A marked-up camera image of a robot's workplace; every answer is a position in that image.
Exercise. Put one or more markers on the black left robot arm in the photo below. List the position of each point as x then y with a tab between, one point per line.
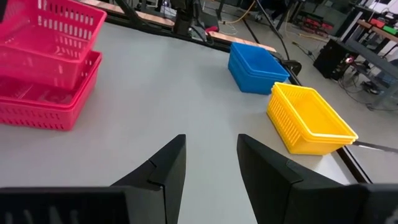
183	18

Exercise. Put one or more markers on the grey workbench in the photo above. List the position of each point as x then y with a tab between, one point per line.
373	57

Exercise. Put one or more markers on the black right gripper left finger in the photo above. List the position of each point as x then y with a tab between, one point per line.
164	186

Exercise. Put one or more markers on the black computer box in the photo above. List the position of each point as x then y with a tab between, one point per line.
329	59

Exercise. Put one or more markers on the red plastic slotted basket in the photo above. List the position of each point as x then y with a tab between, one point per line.
62	46
31	119
46	93

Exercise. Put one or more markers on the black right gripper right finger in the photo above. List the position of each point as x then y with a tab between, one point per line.
270	186

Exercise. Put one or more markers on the yellow plastic slotted basket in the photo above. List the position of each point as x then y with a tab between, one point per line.
311	115
311	148

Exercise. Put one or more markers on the blue plastic slotted basket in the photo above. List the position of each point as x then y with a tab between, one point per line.
258	62
255	87

